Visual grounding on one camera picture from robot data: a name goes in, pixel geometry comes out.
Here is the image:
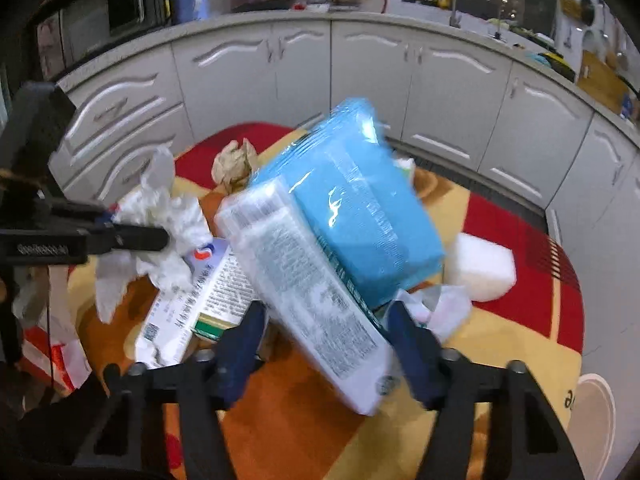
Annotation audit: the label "white medicine box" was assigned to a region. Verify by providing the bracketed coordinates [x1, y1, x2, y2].
[134, 237, 257, 370]

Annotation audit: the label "small crumpled wrapper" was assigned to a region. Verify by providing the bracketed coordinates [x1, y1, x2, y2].
[395, 285, 472, 342]

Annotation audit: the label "red white plastic bag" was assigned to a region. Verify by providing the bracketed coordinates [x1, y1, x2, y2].
[21, 266, 91, 396]

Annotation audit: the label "white kitchen cabinets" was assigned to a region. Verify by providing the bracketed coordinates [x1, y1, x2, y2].
[48, 8, 640, 470]

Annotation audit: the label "crumpled brown paper ball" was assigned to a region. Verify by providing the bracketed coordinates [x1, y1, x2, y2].
[212, 139, 259, 194]

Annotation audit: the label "blue water jug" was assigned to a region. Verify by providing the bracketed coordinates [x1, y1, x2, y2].
[175, 0, 209, 24]

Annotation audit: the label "white sponge block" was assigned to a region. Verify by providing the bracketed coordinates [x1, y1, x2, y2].
[442, 233, 516, 302]

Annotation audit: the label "beige round trash bin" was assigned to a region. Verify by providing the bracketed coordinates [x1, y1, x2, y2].
[567, 373, 616, 479]

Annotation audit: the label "black microwave oven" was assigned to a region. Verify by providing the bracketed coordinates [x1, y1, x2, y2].
[30, 0, 176, 80]

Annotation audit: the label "wooden cutting board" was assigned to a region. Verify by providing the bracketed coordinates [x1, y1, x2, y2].
[577, 50, 628, 115]

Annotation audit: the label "dark ribbed floor mat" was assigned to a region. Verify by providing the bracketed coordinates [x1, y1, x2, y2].
[386, 138, 549, 234]

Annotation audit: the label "green white tissue pack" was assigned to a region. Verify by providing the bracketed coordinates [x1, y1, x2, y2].
[394, 157, 416, 186]

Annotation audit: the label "white tissue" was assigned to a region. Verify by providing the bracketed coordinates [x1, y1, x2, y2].
[96, 148, 212, 324]

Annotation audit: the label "blue wet wipes pack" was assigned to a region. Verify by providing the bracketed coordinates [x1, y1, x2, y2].
[214, 96, 447, 417]

